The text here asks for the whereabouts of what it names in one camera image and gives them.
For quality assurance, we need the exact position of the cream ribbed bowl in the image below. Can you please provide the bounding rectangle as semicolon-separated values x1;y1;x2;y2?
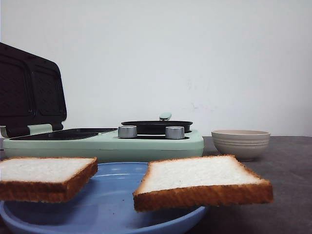
211;130;271;161

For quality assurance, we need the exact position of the white bread slice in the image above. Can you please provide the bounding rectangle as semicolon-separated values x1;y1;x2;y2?
133;155;273;212
0;157;98;203

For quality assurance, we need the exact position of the silver control knob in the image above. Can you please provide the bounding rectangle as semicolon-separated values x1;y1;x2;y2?
165;126;185;139
117;125;137;139

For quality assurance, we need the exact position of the mint breakfast maker lid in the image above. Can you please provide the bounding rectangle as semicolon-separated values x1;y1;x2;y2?
0;43;67;138

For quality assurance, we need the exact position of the left silver control knob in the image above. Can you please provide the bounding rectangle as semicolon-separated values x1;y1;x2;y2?
117;125;137;139

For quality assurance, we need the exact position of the black frying pan green handle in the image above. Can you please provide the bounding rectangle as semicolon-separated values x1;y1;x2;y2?
121;112;193;135

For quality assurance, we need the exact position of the blue round plate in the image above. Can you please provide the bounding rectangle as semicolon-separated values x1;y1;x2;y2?
0;162;207;234

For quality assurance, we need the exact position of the mint green breakfast maker base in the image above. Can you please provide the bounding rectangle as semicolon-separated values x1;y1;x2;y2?
3;128;204;163

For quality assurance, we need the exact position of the right silver control knob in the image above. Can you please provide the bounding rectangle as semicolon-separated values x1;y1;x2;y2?
165;126;185;139

